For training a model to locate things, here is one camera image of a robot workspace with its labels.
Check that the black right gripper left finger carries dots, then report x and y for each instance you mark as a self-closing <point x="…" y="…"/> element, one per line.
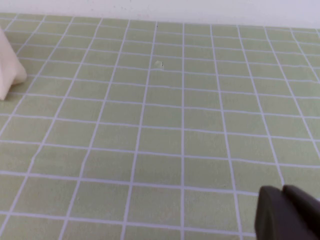
<point x="272" y="217"/>

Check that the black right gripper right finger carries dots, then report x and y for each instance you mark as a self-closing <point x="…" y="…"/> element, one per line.
<point x="305" y="207"/>

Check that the cream fabric pencil case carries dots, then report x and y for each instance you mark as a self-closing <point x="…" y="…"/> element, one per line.
<point x="7" y="70"/>

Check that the green grid table mat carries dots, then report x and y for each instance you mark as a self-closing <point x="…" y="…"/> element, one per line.
<point x="175" y="125"/>

